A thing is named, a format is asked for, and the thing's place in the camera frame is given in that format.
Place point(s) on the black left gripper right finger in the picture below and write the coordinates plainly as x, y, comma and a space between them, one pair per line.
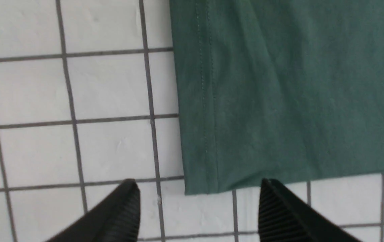
284, 217

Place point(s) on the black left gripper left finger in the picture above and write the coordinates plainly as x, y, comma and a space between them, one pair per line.
115, 219

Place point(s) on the green long-sleeved shirt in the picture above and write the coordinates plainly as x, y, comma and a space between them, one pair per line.
286, 89

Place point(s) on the white grid table cloth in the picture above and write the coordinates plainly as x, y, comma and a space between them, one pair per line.
88, 98

